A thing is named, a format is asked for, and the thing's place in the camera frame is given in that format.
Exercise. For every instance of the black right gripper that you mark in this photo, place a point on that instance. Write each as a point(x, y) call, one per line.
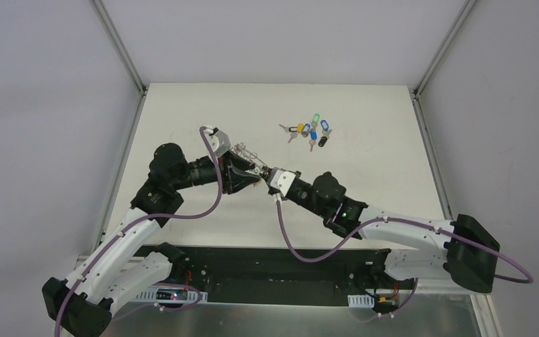
point(290, 193)

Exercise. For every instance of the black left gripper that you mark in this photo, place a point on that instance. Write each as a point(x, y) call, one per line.
point(228, 173)

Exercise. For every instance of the silver metal ring disc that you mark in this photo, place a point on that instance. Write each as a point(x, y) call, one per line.
point(255, 164)

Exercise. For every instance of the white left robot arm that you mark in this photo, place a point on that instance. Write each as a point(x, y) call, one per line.
point(85, 301)

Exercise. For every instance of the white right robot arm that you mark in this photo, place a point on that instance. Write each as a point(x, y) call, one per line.
point(459, 250)

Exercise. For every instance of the loose blue key tag left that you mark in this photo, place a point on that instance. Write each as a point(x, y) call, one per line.
point(305, 130)

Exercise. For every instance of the loose black key tag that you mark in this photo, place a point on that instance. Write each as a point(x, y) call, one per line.
point(323, 140)

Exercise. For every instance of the loose blue key tag right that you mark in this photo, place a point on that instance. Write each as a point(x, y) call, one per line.
point(325, 126)

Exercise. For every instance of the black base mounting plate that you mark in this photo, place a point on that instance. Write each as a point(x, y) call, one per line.
point(233, 275)

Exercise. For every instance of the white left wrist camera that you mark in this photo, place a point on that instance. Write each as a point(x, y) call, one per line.
point(218, 139)

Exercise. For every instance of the aluminium frame rail front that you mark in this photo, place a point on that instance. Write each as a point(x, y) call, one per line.
point(425, 286)

